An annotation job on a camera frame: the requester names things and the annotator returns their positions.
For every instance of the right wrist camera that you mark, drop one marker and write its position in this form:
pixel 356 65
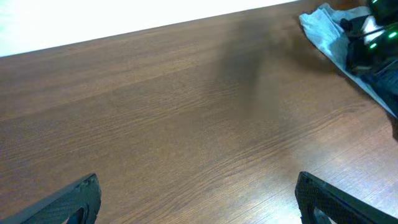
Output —
pixel 371 30

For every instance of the light grey shirt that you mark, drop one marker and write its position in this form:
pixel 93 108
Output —
pixel 322 28

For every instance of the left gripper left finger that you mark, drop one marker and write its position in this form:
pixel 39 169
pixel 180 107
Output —
pixel 78 202

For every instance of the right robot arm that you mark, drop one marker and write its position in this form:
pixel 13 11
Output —
pixel 372 44

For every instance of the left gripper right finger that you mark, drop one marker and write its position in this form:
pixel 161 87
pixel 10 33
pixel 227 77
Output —
pixel 320 202

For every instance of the navy blue shorts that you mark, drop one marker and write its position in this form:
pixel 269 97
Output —
pixel 381 84

